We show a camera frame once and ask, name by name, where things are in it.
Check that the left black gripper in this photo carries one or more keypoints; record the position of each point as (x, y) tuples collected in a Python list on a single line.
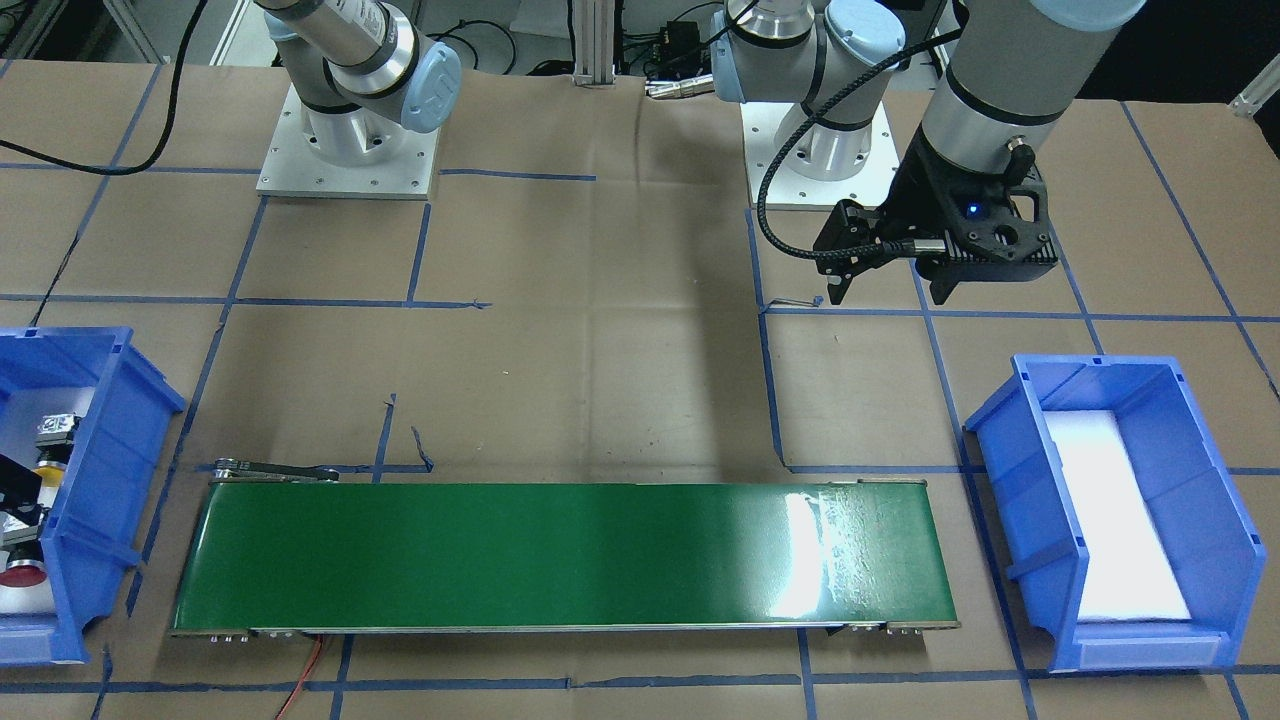
[(913, 188)]

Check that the yellow mushroom push button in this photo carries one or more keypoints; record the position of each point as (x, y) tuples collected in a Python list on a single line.
[(55, 440)]

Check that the red mushroom push button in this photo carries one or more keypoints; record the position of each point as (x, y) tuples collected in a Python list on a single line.
[(24, 565)]

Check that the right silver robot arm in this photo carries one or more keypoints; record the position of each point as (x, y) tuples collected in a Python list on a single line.
[(118, 210)]

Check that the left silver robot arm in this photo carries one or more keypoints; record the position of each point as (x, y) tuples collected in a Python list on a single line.
[(1016, 65)]

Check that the blue plastic bin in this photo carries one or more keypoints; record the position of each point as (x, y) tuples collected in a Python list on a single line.
[(88, 536), (1128, 540)]

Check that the green conveyor belt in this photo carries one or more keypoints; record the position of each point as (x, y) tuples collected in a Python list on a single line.
[(431, 557)]

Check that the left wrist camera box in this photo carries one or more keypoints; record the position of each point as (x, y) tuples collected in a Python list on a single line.
[(1000, 234)]

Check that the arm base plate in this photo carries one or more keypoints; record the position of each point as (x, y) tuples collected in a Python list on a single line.
[(823, 168), (354, 155)]

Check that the aluminium frame post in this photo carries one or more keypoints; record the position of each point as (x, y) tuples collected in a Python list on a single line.
[(594, 38)]

